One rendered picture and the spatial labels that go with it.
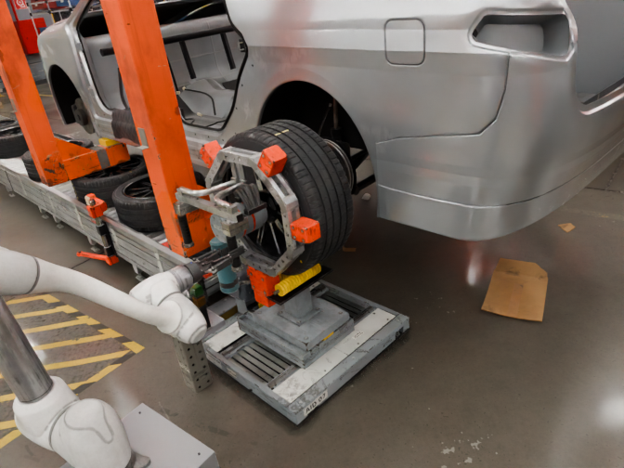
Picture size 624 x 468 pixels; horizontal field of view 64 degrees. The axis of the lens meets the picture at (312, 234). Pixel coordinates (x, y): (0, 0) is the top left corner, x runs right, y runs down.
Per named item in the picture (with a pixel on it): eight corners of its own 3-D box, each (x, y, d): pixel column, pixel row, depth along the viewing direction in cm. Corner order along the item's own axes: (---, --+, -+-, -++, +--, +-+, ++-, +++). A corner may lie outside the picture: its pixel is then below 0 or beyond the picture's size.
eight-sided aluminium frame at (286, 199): (310, 282, 208) (292, 159, 183) (299, 290, 204) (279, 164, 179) (231, 248, 244) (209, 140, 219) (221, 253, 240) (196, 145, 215)
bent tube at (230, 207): (272, 196, 192) (267, 170, 187) (232, 214, 180) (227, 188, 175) (243, 187, 203) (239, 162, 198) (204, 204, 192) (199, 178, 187)
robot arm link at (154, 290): (164, 284, 177) (187, 306, 171) (124, 305, 168) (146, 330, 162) (163, 263, 170) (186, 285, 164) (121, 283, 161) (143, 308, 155)
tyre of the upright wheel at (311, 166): (382, 209, 197) (284, 85, 208) (342, 232, 183) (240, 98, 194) (314, 276, 249) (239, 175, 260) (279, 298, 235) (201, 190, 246)
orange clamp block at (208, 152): (227, 155, 215) (216, 139, 217) (213, 161, 211) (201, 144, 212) (223, 164, 221) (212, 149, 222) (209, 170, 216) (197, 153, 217)
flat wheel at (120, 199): (101, 229, 359) (91, 200, 348) (157, 193, 412) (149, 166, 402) (175, 237, 334) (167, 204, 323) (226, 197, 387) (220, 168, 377)
